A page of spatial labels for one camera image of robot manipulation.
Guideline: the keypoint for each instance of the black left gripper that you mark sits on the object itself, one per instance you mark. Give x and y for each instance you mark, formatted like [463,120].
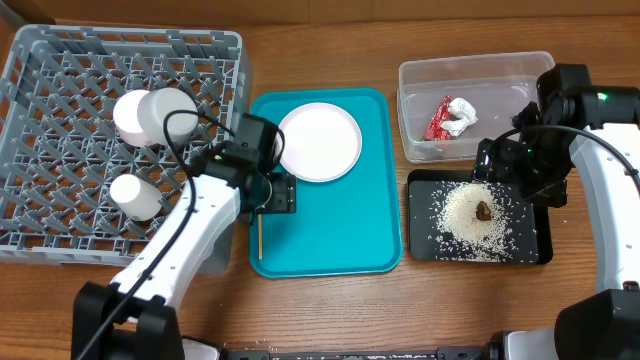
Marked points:
[284,197]

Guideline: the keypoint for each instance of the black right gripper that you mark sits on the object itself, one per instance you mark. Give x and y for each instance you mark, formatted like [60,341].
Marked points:
[485,163]

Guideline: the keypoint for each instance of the wooden chopstick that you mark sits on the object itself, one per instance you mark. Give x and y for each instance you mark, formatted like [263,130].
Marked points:
[260,237]

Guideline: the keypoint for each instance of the large white pink plate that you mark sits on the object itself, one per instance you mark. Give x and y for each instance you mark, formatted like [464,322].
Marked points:
[322,142]

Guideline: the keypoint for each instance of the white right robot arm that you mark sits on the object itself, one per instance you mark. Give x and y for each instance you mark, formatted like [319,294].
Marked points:
[577,125]

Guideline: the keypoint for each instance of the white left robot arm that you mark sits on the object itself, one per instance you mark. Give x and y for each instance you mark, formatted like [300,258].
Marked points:
[135,315]

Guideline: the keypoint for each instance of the black food waste tray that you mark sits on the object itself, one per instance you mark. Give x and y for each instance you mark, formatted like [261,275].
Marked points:
[420,184]

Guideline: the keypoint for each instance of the grey dishwasher rack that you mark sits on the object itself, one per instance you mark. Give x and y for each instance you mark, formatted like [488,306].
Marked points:
[60,150]

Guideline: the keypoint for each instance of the teal plastic tray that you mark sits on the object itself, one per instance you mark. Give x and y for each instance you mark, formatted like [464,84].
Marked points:
[351,225]

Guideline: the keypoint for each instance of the brown food chunk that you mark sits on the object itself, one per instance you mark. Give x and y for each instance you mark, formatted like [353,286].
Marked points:
[483,212]

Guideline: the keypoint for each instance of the crumpled white tissue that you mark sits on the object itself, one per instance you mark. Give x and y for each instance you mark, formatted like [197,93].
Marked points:
[462,115]

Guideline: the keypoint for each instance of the clear plastic bin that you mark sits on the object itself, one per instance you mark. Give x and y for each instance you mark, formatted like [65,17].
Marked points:
[498,86]

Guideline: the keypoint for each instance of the red wrapper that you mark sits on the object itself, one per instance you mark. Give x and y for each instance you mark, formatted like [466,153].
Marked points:
[434,131]

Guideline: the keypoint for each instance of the pile of rice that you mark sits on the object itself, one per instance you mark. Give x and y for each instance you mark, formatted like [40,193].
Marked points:
[453,233]

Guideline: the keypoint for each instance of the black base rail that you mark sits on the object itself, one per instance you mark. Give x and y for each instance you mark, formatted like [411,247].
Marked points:
[350,354]

